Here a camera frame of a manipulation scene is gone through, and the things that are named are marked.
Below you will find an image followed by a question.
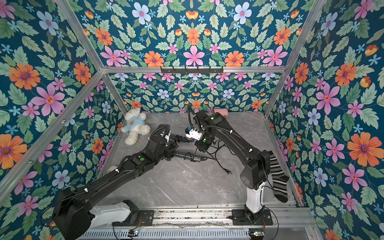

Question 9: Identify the dark grey hair dryer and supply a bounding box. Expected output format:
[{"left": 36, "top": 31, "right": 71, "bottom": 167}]
[
  {"left": 171, "top": 135, "right": 194, "bottom": 143},
  {"left": 173, "top": 152, "right": 208, "bottom": 162}
]

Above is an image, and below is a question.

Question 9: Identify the black cord with plug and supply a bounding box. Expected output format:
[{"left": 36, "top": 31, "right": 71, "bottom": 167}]
[{"left": 191, "top": 140, "right": 238, "bottom": 175}]

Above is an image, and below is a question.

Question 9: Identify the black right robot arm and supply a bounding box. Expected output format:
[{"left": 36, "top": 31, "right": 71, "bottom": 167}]
[{"left": 193, "top": 111, "right": 271, "bottom": 214}]

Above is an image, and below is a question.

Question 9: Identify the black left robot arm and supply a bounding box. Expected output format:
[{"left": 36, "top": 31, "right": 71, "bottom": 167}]
[{"left": 52, "top": 133, "right": 178, "bottom": 240}]

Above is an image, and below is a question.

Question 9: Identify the pink hair dryer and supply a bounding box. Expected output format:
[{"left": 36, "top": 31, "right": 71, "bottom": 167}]
[{"left": 214, "top": 109, "right": 229, "bottom": 117}]

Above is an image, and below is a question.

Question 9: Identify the white teddy bear blue shirt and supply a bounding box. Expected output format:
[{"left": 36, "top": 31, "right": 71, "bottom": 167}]
[{"left": 120, "top": 108, "right": 151, "bottom": 146}]

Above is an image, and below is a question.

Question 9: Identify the striped black white sock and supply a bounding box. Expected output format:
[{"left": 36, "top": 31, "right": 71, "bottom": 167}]
[{"left": 269, "top": 151, "right": 289, "bottom": 203}]

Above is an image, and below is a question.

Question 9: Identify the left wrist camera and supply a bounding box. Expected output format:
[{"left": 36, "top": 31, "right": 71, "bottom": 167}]
[{"left": 161, "top": 132, "right": 171, "bottom": 144}]

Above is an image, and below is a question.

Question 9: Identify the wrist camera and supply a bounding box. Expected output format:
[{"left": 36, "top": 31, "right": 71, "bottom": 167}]
[
  {"left": 161, "top": 132, "right": 171, "bottom": 144},
  {"left": 185, "top": 127, "right": 202, "bottom": 141}
]

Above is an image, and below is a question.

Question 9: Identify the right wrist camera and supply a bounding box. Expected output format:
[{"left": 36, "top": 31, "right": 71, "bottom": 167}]
[{"left": 185, "top": 127, "right": 202, "bottom": 141}]

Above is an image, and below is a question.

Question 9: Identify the black hook rail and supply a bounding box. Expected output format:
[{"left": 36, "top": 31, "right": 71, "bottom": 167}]
[{"left": 160, "top": 67, "right": 224, "bottom": 74}]

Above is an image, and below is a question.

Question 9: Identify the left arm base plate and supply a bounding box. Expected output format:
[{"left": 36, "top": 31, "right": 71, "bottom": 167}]
[{"left": 113, "top": 210, "right": 155, "bottom": 227}]

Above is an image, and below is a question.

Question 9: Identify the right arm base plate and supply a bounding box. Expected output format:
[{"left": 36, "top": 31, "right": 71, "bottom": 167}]
[{"left": 227, "top": 209, "right": 274, "bottom": 226}]

